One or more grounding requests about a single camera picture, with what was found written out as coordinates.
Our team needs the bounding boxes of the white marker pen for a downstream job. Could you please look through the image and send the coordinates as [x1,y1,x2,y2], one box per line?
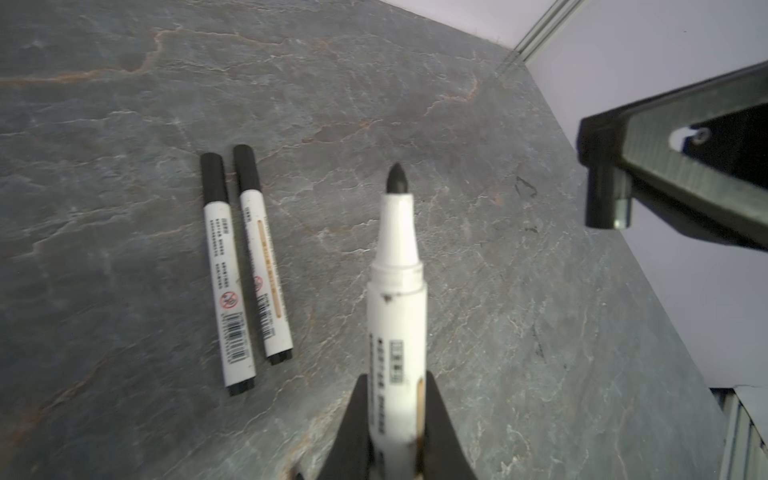
[367,163,427,479]
[233,144,293,365]
[200,152,256,396]

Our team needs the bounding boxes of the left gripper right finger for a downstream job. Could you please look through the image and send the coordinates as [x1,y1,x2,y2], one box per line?
[423,372,477,480]

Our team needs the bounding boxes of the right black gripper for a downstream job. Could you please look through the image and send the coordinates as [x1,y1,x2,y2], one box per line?
[577,63,767,252]

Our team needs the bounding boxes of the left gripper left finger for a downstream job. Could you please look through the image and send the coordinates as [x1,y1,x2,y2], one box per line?
[318,374,369,480]

